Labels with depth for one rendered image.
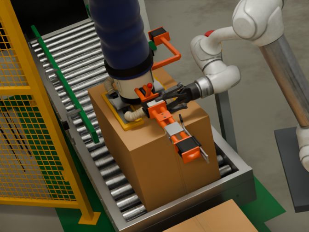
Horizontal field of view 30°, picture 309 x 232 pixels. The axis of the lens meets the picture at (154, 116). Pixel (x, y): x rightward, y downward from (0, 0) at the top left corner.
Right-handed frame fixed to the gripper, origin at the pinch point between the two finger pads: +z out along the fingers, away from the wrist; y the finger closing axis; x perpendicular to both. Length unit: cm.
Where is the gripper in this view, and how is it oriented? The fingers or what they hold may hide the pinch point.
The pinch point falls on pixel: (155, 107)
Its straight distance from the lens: 252.2
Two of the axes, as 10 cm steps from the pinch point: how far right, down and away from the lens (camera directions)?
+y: 1.9, 7.8, 5.9
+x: -3.8, -5.0, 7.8
